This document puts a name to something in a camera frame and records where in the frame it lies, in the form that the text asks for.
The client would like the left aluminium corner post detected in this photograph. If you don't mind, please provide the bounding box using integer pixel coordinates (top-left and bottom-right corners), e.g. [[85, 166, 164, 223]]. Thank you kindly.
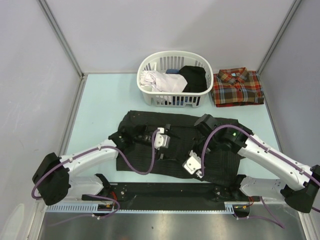
[[36, 0, 84, 79]]

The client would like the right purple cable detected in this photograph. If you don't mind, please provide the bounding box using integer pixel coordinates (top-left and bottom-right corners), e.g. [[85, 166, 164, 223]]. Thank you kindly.
[[199, 124, 320, 230]]

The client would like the red plaid folded shirt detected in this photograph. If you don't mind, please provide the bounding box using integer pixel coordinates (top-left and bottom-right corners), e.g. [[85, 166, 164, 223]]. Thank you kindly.
[[211, 67, 265, 108]]

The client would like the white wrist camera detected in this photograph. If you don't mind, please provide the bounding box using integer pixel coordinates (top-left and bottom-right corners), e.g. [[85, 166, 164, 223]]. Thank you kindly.
[[182, 150, 204, 179], [154, 127, 171, 150]]

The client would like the blue garment in basket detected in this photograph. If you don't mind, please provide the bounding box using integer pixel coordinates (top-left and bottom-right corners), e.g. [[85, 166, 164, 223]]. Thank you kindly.
[[165, 69, 180, 74]]

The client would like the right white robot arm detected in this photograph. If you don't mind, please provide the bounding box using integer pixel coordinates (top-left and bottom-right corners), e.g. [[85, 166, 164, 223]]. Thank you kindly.
[[183, 114, 320, 214]]

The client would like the white plastic laundry basket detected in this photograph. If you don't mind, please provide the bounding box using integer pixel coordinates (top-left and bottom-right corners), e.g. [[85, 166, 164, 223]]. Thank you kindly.
[[136, 50, 214, 108]]

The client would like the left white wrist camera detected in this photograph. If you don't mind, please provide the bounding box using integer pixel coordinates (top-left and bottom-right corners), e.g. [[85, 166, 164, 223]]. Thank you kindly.
[[154, 127, 171, 150]]

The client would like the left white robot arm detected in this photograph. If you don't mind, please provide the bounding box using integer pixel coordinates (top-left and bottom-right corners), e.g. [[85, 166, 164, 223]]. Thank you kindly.
[[31, 124, 178, 206]]

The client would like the dark striped long sleeve shirt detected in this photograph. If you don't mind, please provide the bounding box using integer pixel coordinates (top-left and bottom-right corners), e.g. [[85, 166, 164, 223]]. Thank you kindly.
[[118, 110, 242, 187]]

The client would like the white shirt in basket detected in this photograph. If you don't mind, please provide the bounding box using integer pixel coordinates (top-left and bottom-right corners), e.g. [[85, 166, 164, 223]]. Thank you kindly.
[[139, 70, 188, 93]]

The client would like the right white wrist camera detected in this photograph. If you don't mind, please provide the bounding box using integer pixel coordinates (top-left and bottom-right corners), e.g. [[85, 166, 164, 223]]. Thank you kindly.
[[182, 150, 204, 179]]

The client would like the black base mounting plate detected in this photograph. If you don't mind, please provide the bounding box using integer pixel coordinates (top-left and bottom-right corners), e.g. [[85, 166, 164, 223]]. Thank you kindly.
[[97, 182, 253, 212]]

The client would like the right aluminium corner post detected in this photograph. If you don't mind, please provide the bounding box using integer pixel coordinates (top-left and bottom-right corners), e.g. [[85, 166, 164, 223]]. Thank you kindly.
[[257, 0, 303, 75]]

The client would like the black garment in basket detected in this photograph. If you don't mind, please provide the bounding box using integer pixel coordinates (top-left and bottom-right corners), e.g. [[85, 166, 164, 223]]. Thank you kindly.
[[179, 66, 208, 93]]

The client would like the white slotted cable duct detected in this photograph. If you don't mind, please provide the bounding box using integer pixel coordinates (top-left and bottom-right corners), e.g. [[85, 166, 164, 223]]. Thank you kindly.
[[45, 202, 234, 215]]

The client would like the aluminium corner post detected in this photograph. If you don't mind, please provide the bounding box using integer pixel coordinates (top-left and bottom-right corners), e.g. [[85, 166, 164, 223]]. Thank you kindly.
[[257, 0, 303, 75], [36, 0, 84, 79]]

